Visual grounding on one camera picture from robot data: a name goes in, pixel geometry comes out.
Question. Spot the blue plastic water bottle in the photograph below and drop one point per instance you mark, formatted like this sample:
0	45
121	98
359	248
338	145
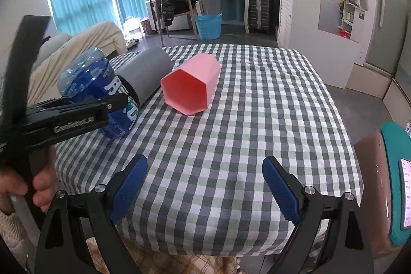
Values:
85	75

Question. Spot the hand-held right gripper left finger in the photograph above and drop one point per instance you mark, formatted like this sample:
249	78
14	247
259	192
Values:
128	189

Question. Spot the beige blanket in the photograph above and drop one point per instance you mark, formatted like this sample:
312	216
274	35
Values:
82	44

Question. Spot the grey green checkered tablecloth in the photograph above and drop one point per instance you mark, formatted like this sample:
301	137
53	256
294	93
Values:
231	132

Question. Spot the grey refrigerator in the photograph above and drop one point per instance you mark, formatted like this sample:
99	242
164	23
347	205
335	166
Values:
390	23

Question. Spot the pink hexagonal cup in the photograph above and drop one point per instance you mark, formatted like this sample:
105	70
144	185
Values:
184	88

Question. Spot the teal screen device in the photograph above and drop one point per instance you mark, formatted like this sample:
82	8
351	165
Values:
391	171

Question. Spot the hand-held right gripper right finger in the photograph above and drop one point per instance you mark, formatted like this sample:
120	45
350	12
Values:
282	190

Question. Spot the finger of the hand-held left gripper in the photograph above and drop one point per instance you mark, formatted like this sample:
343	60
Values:
96	102

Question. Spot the flat cardboard box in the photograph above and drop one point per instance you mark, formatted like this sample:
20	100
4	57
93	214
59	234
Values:
398	100
366	81

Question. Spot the grey cylindrical cup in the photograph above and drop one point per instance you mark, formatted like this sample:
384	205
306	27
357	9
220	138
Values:
144	71

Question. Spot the person's left hand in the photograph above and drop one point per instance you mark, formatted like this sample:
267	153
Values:
43	184

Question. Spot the wooden chair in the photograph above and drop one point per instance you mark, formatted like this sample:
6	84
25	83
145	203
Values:
193	22

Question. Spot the beige plaid cloth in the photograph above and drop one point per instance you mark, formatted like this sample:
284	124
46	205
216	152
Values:
179	262

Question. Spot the blue plastic laundry basket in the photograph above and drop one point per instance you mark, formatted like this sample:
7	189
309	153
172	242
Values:
208	26

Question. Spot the grey sofa cushion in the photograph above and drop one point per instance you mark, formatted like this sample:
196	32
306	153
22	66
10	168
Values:
53	47

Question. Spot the black jacket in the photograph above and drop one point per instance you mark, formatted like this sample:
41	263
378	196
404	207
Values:
170	4

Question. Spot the pink rounded object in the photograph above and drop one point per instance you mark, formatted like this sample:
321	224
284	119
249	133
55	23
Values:
372	190

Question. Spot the grey suitcase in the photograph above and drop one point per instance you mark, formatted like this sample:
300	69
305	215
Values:
259	8

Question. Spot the patterned gift bag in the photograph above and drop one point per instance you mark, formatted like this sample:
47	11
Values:
146	26

